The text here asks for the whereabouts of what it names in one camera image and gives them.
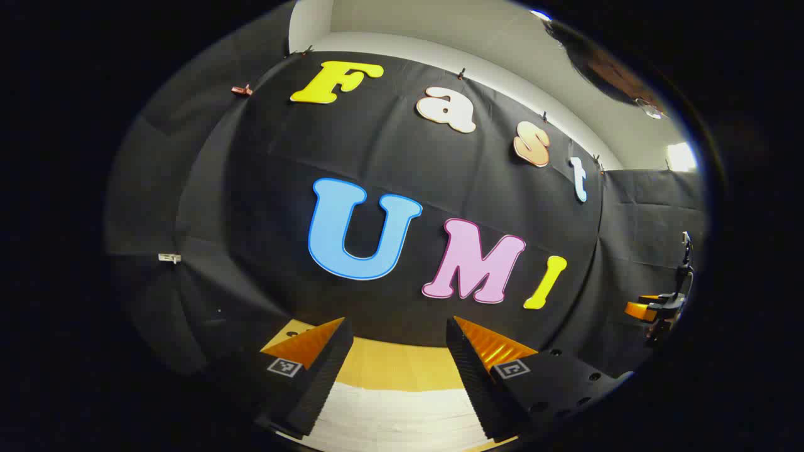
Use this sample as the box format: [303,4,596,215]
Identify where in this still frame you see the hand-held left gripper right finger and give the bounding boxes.
[446,316,636,443]

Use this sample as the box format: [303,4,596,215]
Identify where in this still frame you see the black backdrop cloth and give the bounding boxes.
[106,31,710,379]

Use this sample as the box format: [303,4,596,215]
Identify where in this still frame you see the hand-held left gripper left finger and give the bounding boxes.
[214,317,356,440]

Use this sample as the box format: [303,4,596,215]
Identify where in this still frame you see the white jeans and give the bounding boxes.
[303,380,498,452]

